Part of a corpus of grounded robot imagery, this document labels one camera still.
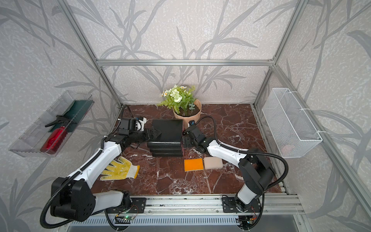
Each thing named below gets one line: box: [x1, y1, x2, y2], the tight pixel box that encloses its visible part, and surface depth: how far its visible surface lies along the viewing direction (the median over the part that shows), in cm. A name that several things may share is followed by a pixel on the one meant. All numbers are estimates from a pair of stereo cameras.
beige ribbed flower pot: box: [172, 99, 202, 130], surface depth 98 cm
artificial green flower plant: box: [156, 84, 197, 117], surface depth 86 cm
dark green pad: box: [48, 100, 95, 133], surface depth 71 cm
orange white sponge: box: [203, 156, 224, 170], surface depth 89 cm
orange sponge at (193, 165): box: [184, 158, 204, 173], surface depth 89 cm
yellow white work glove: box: [99, 156, 141, 181], surface depth 86 cm
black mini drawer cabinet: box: [146, 119, 184, 158], surface depth 80 cm
